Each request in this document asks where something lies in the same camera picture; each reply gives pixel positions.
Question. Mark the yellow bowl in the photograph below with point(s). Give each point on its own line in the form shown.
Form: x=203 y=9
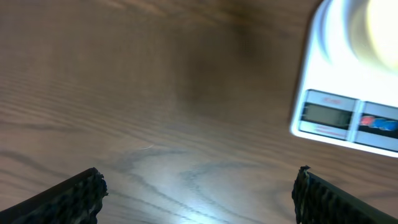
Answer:
x=373 y=33

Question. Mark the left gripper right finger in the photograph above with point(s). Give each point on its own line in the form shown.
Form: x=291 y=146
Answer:
x=317 y=201

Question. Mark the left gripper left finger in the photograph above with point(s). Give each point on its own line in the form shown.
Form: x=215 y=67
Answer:
x=76 y=200

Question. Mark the white digital kitchen scale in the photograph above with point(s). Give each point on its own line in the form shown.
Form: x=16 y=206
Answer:
x=340 y=100

